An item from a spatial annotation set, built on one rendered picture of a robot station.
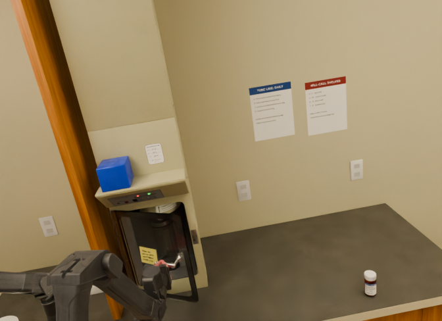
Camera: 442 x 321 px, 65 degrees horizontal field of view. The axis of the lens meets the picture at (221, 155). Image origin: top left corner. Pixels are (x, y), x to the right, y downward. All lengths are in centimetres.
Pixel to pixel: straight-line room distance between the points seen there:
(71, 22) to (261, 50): 86
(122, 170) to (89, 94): 29
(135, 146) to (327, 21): 107
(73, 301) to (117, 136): 70
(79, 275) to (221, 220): 127
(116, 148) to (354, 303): 107
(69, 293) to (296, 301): 96
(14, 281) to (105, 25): 83
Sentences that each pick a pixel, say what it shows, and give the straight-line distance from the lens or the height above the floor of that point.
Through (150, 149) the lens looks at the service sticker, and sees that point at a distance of 134.
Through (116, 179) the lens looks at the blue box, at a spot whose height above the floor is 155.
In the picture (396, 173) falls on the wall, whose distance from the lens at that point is 219.
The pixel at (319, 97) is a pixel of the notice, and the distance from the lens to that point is 185.
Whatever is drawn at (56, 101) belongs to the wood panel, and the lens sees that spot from 130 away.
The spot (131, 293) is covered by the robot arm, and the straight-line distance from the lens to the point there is 102.
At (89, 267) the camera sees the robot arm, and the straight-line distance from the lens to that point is 81.
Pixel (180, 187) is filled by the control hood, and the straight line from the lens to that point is 130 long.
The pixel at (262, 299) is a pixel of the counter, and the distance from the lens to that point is 154.
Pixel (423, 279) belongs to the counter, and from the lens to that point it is 168.
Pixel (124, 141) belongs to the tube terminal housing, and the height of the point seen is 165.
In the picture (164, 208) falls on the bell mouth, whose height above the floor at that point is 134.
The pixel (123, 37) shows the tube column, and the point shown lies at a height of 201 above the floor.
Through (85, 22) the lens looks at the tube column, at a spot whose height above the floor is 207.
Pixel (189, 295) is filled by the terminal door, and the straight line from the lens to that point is 149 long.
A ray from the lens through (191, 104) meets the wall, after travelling 173.
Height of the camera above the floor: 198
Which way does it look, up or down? 19 degrees down
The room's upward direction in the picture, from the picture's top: 9 degrees counter-clockwise
